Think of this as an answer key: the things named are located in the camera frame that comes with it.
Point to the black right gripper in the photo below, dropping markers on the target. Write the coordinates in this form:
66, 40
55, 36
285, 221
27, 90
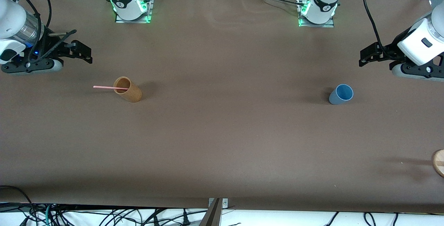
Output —
55, 49

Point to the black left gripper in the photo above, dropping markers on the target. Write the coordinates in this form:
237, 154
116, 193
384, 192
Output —
389, 51

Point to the pink chopstick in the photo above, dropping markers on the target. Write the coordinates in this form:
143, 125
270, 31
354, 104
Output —
104, 87

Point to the blue plastic cup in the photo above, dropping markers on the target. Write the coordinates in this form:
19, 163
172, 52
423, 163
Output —
338, 97

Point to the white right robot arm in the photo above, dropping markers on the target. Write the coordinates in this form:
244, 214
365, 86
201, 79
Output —
14, 17

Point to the brown wooden cup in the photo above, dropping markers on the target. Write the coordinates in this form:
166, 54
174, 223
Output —
133, 95

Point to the round wooden disc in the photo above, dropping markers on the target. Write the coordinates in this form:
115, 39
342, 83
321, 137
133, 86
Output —
439, 163

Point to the table cover sheet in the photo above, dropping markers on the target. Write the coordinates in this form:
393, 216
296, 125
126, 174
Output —
222, 149

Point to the dark brown slanted bar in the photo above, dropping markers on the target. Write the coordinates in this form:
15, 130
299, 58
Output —
212, 215

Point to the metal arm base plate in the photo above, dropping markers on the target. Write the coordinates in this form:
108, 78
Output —
150, 10
331, 24

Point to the small metal edge bracket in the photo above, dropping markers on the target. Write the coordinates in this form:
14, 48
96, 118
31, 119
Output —
224, 202

